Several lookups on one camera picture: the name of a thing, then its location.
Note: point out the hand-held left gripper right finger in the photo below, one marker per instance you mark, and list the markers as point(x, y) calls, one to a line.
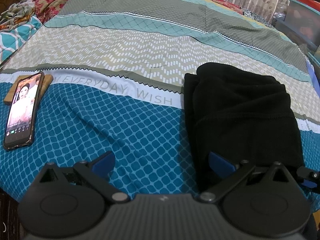
point(221, 166)

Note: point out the clear plastic storage box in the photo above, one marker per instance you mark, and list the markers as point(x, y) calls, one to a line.
point(300, 22)

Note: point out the black pants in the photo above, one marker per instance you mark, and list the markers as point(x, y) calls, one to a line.
point(237, 120)

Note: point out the teal white patterned quilt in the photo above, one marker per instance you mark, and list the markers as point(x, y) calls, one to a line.
point(17, 37)

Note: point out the smartphone in dark case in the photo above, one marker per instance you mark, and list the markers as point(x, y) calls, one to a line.
point(21, 110)

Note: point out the striped patterned bedsheet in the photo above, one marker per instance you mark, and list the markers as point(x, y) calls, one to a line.
point(140, 67)

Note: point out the wooden board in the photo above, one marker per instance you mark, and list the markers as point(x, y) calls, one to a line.
point(45, 85)

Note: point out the olive floral cloth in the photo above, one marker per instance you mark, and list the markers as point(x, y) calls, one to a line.
point(15, 13)

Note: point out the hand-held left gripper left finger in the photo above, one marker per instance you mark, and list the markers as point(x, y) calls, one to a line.
point(103, 165)

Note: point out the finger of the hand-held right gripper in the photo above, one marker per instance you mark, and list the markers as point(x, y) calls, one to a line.
point(308, 177)

